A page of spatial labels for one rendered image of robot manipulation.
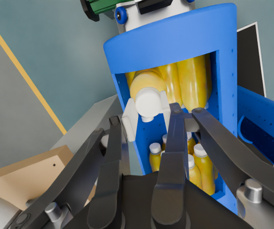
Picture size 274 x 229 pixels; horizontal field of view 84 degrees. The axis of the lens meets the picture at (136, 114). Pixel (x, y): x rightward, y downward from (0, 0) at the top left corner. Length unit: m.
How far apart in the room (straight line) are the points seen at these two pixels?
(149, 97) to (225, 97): 0.17
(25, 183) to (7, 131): 1.71
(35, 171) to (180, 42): 0.67
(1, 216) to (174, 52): 0.67
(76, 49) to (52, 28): 0.26
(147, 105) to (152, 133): 0.37
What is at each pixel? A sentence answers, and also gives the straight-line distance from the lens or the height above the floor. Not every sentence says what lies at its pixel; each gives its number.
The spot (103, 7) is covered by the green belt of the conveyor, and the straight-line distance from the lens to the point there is 0.64.
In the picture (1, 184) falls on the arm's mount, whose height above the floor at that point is 1.09.
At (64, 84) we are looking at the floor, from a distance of 1.77.
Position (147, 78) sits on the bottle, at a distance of 0.25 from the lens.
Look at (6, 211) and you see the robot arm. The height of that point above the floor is 1.21.
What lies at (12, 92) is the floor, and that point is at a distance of 2.15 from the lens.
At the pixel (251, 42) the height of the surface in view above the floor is 0.15.
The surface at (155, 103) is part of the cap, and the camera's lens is 0.22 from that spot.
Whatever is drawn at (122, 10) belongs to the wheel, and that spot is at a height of 0.98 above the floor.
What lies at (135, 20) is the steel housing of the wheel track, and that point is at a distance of 0.58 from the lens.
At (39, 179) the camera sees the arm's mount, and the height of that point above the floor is 1.08.
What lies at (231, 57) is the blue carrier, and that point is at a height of 1.19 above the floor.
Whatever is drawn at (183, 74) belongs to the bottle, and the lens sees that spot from 0.39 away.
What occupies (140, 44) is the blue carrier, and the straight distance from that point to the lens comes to 0.27.
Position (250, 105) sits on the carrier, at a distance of 1.13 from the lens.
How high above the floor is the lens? 1.50
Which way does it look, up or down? 66 degrees down
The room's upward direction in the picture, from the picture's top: 168 degrees counter-clockwise
